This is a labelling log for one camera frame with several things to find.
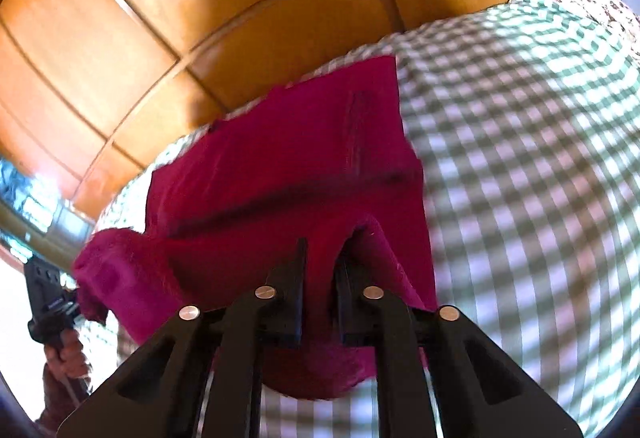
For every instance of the person's left forearm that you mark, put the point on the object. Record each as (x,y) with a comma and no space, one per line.
(60,400)

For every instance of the person's left hand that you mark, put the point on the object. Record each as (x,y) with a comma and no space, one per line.
(70,353)

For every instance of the dark red knit sweater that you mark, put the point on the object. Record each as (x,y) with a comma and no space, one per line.
(280,167)

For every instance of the window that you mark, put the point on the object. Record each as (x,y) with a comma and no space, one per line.
(27,198)

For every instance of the wooden panelled wardrobe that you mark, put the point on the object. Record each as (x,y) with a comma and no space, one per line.
(175,17)

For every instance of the green white checked bed cover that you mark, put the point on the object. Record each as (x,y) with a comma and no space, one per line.
(525,167)

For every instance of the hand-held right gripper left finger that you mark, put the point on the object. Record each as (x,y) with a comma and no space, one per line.
(287,298)

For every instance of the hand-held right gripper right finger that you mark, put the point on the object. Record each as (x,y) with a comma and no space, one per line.
(345,303)

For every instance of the floral bedspread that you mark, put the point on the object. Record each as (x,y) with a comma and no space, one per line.
(595,2)

